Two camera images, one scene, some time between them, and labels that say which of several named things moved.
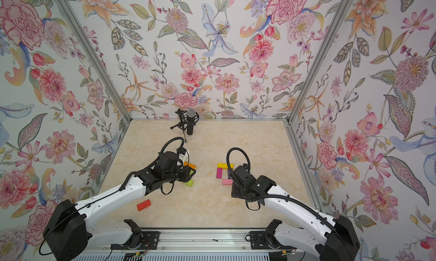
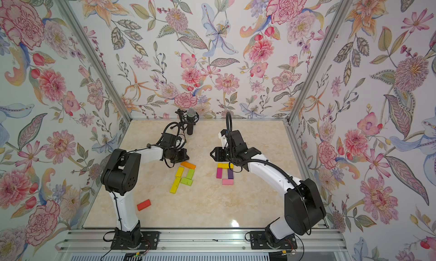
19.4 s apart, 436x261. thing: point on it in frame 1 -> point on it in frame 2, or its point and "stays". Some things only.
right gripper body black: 238,192 -> 226,155
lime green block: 190,183 stays
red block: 143,205 stays
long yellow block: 224,165 stays
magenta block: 219,173 stays
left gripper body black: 181,173 -> 177,156
